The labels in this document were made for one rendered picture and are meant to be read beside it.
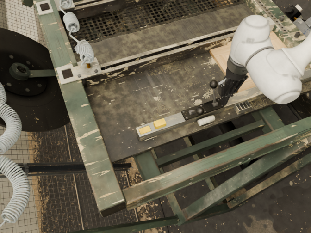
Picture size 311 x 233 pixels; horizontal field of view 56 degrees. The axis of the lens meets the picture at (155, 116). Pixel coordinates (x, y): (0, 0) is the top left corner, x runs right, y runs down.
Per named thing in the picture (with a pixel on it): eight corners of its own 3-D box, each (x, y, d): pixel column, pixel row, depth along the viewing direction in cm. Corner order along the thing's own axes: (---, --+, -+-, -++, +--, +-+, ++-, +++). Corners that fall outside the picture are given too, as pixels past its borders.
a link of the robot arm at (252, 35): (222, 48, 103) (240, 76, 97) (233, 12, 90) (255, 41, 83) (249, 41, 105) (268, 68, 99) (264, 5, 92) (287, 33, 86)
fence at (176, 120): (311, 80, 151) (315, 75, 148) (139, 141, 129) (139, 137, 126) (305, 72, 154) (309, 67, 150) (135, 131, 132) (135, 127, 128)
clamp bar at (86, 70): (272, 35, 167) (290, -1, 147) (66, 97, 140) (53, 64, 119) (263, 24, 172) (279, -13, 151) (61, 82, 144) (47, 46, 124)
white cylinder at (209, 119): (199, 127, 134) (214, 121, 136) (200, 124, 132) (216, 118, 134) (196, 122, 136) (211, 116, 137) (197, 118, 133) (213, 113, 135)
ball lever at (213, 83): (220, 107, 135) (219, 80, 127) (213, 109, 134) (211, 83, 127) (216, 103, 138) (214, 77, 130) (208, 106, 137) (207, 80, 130)
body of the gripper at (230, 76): (233, 77, 104) (227, 92, 112) (253, 70, 106) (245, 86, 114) (223, 62, 107) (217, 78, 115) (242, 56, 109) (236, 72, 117)
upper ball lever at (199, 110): (195, 115, 134) (207, 113, 121) (188, 118, 133) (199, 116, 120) (192, 107, 134) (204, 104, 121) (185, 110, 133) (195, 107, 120)
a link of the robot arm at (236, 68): (261, 61, 101) (255, 72, 106) (246, 43, 105) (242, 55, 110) (238, 68, 98) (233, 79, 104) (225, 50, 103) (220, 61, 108)
